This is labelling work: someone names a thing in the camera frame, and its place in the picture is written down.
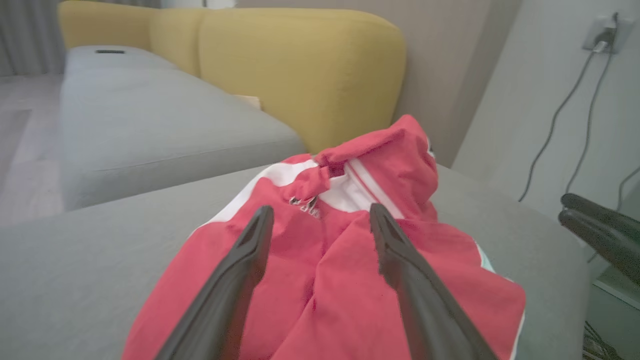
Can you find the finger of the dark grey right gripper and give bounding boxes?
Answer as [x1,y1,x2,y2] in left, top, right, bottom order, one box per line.
[558,210,640,286]
[561,193,640,236]

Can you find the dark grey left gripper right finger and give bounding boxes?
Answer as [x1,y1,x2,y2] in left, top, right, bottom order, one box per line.
[369,202,499,360]

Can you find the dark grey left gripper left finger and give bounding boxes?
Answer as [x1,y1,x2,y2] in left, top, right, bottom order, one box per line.
[154,205,275,360]

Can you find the red shorts with white stripe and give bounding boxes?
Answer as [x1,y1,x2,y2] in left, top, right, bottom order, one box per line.
[121,154,527,360]

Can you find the grey sofa ottoman cushion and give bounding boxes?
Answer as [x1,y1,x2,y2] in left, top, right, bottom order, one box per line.
[0,162,592,360]

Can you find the grey sofa seat cushion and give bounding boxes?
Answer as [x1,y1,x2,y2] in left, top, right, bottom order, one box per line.
[59,46,307,211]

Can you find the yellow sofa backrest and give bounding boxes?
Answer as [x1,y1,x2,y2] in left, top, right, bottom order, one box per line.
[57,0,407,155]

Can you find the grey curtain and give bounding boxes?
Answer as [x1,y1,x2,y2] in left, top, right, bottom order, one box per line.
[0,0,163,77]

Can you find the grey power cable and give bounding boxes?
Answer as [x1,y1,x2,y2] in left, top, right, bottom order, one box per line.
[618,166,640,212]
[565,50,615,195]
[518,49,598,203]

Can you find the black cable bundle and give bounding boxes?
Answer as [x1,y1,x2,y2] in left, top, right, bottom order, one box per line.
[582,321,625,360]

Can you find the white wall outlet with plug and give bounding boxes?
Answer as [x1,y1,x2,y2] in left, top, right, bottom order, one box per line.
[581,12,635,55]

